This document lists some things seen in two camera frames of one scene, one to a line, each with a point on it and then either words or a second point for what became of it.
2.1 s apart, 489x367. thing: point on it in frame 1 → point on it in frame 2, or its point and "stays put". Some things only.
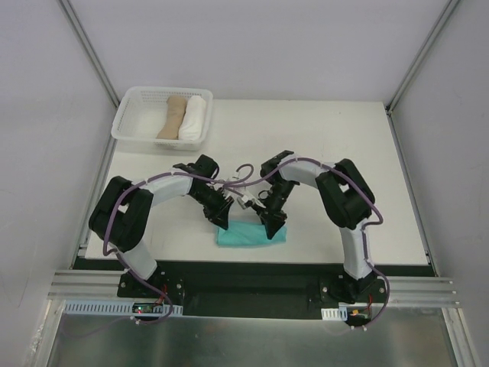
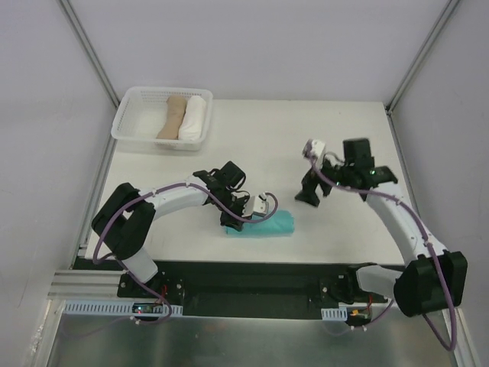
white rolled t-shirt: [192, 125] stays put
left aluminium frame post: [89, 50] stays put
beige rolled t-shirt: [176, 108] stays put
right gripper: [273, 212] → [318, 183]
